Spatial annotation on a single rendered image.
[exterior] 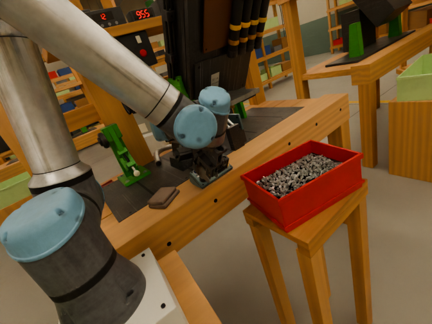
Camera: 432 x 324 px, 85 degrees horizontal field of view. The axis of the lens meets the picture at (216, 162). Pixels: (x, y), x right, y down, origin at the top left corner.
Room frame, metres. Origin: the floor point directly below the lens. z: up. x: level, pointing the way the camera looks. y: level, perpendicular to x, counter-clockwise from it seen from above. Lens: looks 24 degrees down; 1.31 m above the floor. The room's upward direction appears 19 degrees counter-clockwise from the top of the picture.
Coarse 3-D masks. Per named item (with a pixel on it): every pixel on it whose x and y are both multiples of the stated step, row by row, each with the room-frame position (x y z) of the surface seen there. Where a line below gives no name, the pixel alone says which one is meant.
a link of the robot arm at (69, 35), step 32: (0, 0) 0.37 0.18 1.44; (32, 0) 0.37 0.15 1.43; (64, 0) 0.40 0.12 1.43; (32, 32) 0.38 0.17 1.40; (64, 32) 0.37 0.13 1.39; (96, 32) 0.39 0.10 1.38; (96, 64) 0.38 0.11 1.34; (128, 64) 0.39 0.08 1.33; (128, 96) 0.39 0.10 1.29; (160, 96) 0.39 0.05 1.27; (160, 128) 0.41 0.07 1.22; (192, 128) 0.38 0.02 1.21
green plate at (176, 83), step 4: (176, 76) 1.04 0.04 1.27; (180, 76) 1.02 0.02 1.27; (168, 80) 1.10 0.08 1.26; (172, 80) 1.07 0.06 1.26; (176, 80) 1.04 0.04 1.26; (180, 80) 1.02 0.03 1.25; (172, 84) 1.07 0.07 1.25; (176, 84) 1.04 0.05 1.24; (180, 84) 1.01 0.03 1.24; (176, 88) 1.04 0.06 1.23; (180, 88) 1.01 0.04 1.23; (184, 88) 1.03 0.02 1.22; (184, 92) 1.03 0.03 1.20; (188, 96) 1.04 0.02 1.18; (192, 100) 1.04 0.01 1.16
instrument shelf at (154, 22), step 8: (160, 16) 1.31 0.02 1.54; (120, 24) 1.22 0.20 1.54; (128, 24) 1.23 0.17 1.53; (136, 24) 1.25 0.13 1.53; (144, 24) 1.27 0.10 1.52; (152, 24) 1.29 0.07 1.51; (160, 24) 1.31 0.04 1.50; (112, 32) 1.19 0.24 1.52; (120, 32) 1.21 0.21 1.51; (128, 32) 1.22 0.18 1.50; (152, 32) 1.42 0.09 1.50; (160, 32) 1.51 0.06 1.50; (48, 56) 1.12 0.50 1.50
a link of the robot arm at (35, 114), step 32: (0, 32) 0.47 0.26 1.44; (0, 64) 0.46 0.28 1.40; (32, 64) 0.48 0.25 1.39; (0, 96) 0.47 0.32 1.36; (32, 96) 0.46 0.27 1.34; (32, 128) 0.45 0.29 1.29; (64, 128) 0.49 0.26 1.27; (32, 160) 0.45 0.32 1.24; (64, 160) 0.46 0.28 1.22; (32, 192) 0.44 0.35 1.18; (96, 192) 0.47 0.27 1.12
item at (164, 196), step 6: (174, 186) 0.77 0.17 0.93; (156, 192) 0.77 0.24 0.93; (162, 192) 0.76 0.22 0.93; (168, 192) 0.74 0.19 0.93; (174, 192) 0.76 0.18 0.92; (150, 198) 0.75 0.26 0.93; (156, 198) 0.73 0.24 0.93; (162, 198) 0.72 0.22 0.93; (168, 198) 0.73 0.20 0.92; (174, 198) 0.74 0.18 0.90; (150, 204) 0.72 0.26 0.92; (156, 204) 0.71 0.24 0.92; (162, 204) 0.70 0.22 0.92; (168, 204) 0.71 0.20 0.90
